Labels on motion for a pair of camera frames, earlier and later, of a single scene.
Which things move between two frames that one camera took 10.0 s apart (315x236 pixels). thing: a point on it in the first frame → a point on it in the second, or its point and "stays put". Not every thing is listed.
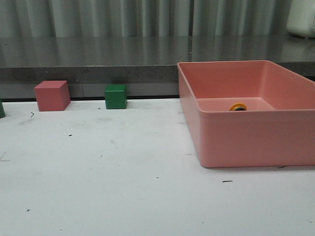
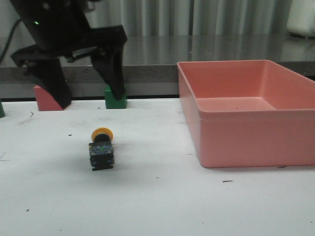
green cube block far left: x=2 y=112 stays put
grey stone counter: x=147 y=64 stays put
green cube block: x=115 y=96 stays put
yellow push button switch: x=238 y=106 → x=101 y=150
